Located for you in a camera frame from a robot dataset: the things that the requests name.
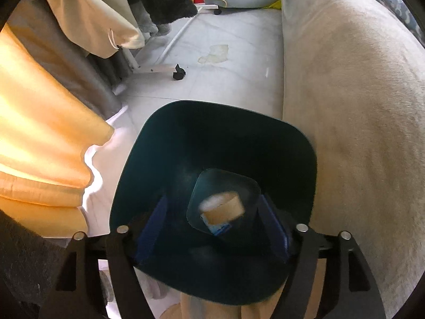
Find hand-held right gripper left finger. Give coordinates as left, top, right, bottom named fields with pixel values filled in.
left=38, top=194, right=171, bottom=319

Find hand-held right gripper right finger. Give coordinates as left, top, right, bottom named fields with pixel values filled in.
left=261, top=193, right=387, bottom=319

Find brown cardboard tube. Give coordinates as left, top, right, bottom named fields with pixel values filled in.
left=198, top=191, right=245, bottom=225

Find dark teal trash bin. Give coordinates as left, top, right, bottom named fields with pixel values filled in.
left=109, top=100, right=317, bottom=306

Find dark grey cloth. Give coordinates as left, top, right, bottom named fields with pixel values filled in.
left=0, top=206, right=75, bottom=311

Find grey upholstered bed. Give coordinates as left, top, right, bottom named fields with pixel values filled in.
left=277, top=0, right=425, bottom=319

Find orange curtain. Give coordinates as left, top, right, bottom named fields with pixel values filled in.
left=0, top=23, right=115, bottom=238

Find white clothes rack base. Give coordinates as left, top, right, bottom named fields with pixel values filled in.
left=113, top=3, right=221, bottom=95

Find hanging clothes on rack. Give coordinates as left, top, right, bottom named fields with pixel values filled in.
left=7, top=0, right=128, bottom=120

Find grey-green knit garment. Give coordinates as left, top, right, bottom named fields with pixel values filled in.
left=129, top=3, right=172, bottom=39

